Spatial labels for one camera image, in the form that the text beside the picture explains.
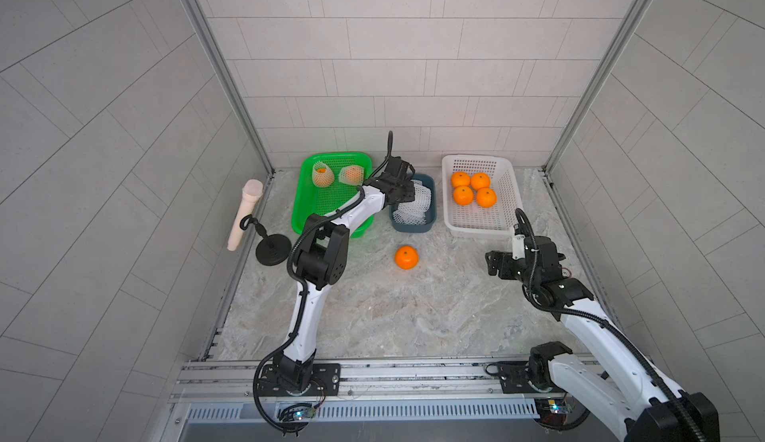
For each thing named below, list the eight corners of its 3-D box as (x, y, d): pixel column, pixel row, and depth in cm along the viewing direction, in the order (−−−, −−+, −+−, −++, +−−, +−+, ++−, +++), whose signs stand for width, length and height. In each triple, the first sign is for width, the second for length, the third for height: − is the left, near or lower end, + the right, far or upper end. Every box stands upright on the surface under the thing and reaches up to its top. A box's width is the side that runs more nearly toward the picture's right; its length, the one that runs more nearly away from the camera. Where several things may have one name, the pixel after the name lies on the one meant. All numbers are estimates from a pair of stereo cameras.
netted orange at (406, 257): (403, 274, 91) (403, 267, 87) (393, 257, 94) (393, 250, 91) (420, 264, 93) (421, 257, 89) (409, 249, 97) (410, 242, 93)
